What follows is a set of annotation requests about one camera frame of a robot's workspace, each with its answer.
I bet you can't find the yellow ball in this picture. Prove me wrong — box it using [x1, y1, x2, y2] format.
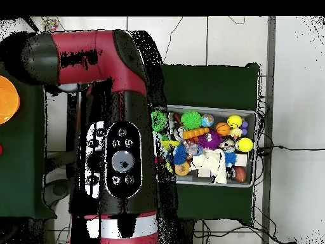
[227, 114, 242, 128]
[235, 137, 254, 153]

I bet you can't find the orange toy basketball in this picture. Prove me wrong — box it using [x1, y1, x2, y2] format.
[215, 121, 232, 137]

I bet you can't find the dark green table cloth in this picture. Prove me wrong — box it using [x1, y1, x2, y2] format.
[0, 71, 54, 219]
[152, 60, 262, 224]

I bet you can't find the wire mesh bin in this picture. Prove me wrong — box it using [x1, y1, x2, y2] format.
[164, 104, 259, 189]

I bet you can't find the orange plastic toy block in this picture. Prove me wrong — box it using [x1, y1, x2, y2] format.
[182, 126, 210, 142]

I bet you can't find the purple furry monster toy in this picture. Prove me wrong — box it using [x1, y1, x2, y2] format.
[197, 131, 223, 151]

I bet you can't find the small colourful floor toy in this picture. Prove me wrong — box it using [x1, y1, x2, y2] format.
[41, 17, 59, 31]

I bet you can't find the orange round bowl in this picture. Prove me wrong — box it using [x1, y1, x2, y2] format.
[0, 75, 21, 126]

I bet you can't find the green spiky ball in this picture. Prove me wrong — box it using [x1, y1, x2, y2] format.
[180, 110, 202, 132]
[151, 110, 168, 133]

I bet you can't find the blue spiky ball with eyes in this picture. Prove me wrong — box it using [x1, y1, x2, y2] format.
[172, 144, 189, 165]

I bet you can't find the cream knitted cloth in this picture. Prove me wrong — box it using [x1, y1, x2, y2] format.
[190, 149, 228, 185]

